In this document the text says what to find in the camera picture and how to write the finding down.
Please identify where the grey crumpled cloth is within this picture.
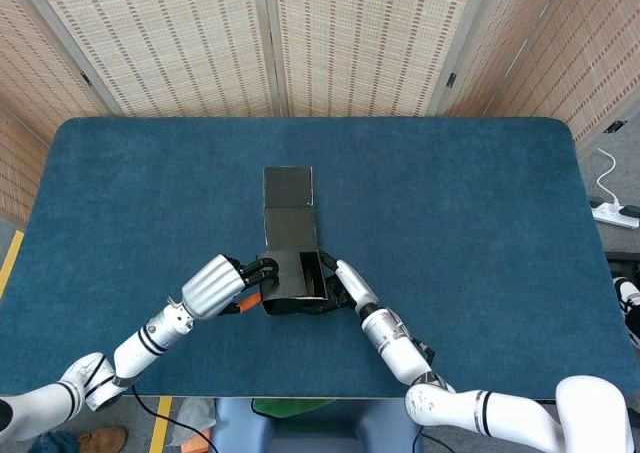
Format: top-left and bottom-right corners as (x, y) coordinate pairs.
(174, 397), (217, 444)

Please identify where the white power cable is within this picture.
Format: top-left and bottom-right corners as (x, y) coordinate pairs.
(595, 147), (624, 209)

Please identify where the yellow floor tape strip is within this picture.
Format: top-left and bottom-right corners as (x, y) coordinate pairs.
(148, 396), (174, 453)
(0, 229), (25, 299)

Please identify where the black furniture base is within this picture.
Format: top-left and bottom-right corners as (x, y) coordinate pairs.
(605, 250), (640, 277)

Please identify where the white power strip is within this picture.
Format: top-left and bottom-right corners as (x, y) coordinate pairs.
(591, 200), (640, 229)

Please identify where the woven bamboo screen panel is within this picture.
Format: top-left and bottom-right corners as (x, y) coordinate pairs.
(429, 0), (586, 119)
(0, 0), (124, 144)
(257, 0), (494, 119)
(489, 0), (640, 144)
(9, 0), (281, 119)
(0, 107), (51, 227)

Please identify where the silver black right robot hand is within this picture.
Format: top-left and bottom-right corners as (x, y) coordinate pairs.
(309, 252), (379, 317)

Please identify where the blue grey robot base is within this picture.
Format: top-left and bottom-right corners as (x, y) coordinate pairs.
(207, 396), (424, 453)

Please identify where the brown leather shoe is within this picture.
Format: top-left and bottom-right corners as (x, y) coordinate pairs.
(77, 425), (127, 453)

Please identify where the blue felt table cover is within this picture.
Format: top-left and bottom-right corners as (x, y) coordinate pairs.
(0, 116), (634, 399)

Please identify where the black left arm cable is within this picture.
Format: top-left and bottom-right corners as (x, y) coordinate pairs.
(130, 382), (216, 442)

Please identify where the black and white sneaker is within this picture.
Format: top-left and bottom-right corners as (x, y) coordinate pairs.
(612, 276), (640, 347)

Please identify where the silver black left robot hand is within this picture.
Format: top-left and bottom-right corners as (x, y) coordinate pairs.
(180, 253), (281, 322)

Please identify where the black cardboard folding box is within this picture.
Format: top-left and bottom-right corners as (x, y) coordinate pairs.
(257, 166), (331, 318)

